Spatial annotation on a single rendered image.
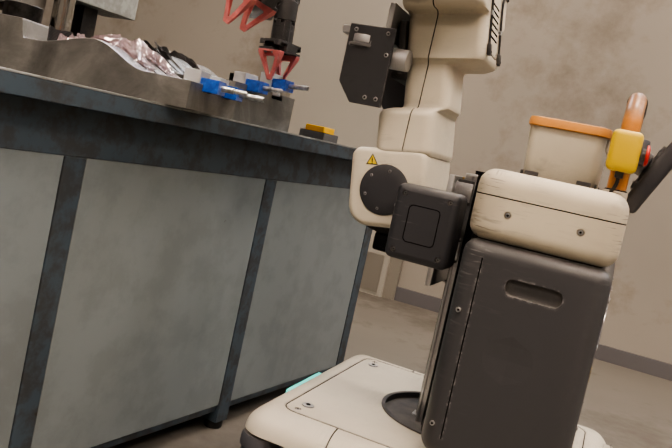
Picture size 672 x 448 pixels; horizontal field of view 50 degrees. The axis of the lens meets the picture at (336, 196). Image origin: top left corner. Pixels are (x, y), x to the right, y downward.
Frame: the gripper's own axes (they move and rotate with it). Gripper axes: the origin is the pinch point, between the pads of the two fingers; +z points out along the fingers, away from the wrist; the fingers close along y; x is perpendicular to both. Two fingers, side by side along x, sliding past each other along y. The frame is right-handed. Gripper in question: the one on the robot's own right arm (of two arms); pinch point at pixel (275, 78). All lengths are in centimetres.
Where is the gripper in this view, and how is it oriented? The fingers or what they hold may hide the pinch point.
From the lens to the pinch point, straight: 187.9
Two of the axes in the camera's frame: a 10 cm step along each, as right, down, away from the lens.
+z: -1.7, 9.8, 0.5
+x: 8.6, 1.7, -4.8
